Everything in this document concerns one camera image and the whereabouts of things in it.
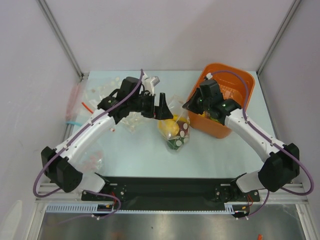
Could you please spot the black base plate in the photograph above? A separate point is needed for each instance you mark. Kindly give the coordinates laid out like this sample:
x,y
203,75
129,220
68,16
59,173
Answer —
x,y
177,193

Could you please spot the aluminium front rail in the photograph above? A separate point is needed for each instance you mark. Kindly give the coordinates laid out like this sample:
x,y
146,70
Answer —
x,y
280,197

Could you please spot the green lime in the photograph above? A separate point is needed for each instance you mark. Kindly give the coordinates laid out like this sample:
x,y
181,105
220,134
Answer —
x,y
215,120

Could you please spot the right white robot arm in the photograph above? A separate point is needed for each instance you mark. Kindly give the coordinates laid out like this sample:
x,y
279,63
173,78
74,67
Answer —
x,y
279,160

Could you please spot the crumpled clear bag middle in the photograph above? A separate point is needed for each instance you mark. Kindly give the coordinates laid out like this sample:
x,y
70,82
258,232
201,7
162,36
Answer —
x,y
133,121

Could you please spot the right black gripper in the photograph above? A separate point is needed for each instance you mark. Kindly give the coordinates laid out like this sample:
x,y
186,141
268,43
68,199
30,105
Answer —
x,y
196,105

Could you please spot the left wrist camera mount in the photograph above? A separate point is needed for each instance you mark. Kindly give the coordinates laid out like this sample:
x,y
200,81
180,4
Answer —
x,y
150,83

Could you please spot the yellow banana bunch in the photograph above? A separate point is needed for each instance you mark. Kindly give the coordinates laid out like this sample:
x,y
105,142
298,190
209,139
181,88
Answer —
x,y
180,118

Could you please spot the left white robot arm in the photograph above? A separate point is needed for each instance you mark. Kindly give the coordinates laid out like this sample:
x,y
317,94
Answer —
x,y
62,163

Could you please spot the dark red apple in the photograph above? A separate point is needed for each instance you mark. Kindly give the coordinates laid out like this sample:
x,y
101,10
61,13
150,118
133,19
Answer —
x,y
183,134

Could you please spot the orange plastic basket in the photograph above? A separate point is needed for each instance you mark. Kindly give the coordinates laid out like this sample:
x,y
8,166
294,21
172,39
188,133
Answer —
x,y
234,84

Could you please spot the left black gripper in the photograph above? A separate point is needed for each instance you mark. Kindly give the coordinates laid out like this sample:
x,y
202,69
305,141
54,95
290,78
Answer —
x,y
160,112

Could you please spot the clear dotted zip bag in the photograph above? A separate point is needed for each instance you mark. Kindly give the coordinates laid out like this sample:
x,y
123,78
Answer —
x,y
175,105

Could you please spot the white slotted cable duct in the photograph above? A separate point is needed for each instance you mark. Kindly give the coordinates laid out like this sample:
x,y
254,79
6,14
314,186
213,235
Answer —
x,y
104,209

